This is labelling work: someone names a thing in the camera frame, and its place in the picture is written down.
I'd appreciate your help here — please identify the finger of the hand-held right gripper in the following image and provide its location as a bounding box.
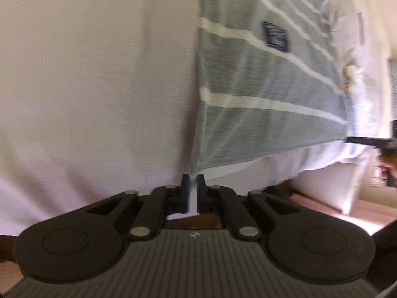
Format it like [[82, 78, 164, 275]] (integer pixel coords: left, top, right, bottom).
[[345, 136, 392, 147]]

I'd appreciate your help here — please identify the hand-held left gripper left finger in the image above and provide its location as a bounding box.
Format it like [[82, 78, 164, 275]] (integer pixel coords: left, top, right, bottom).
[[85, 174, 191, 240]]

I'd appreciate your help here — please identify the white bed sheet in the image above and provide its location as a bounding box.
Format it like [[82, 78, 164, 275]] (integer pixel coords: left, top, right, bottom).
[[0, 0, 388, 237]]

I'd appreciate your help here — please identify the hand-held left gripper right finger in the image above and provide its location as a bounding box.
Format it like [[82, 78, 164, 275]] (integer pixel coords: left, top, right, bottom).
[[197, 174, 303, 240]]

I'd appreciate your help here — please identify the person's right hand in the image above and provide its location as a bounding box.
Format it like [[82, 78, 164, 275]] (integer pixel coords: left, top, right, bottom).
[[379, 157, 397, 181]]

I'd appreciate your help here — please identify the grey white striped shirt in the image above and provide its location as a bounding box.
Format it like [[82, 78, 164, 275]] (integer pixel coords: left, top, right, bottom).
[[190, 0, 349, 181]]

